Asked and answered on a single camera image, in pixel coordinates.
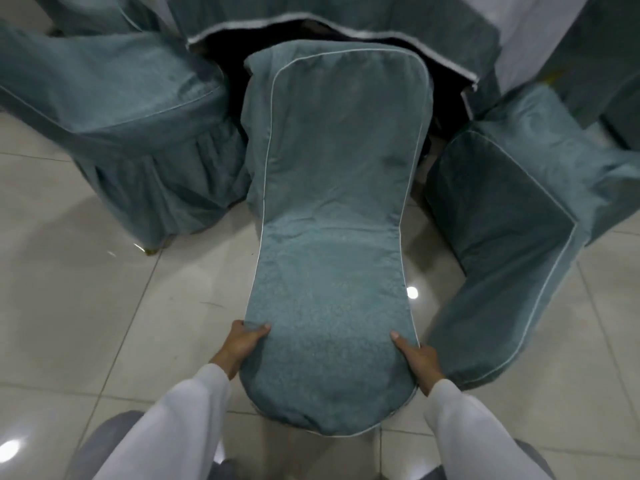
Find person's right hand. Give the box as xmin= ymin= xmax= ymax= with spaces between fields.
xmin=389 ymin=330 xmax=446 ymax=398

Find person's left hand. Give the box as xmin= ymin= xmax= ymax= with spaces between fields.
xmin=209 ymin=319 xmax=273 ymax=381

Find person's grey trousers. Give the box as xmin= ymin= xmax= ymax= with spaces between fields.
xmin=67 ymin=409 xmax=556 ymax=480

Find round white clothed table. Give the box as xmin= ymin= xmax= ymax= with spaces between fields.
xmin=167 ymin=0 xmax=593 ymax=121

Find person's left forearm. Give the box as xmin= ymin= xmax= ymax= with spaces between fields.
xmin=92 ymin=363 xmax=232 ymax=480

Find person's right forearm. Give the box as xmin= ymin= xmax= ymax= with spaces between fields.
xmin=422 ymin=379 xmax=553 ymax=480

